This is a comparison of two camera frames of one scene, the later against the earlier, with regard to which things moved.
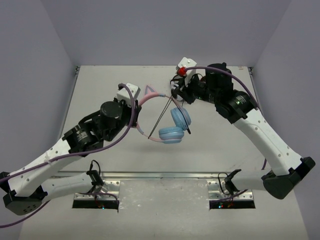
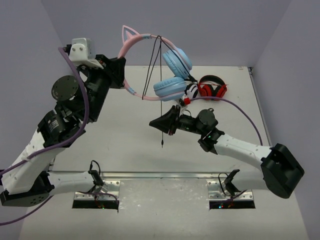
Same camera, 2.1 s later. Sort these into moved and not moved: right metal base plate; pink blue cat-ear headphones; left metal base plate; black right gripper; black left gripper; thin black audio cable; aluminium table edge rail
Moved: thin black audio cable; black right gripper; pink blue cat-ear headphones; black left gripper
Not moved: aluminium table edge rail; right metal base plate; left metal base plate
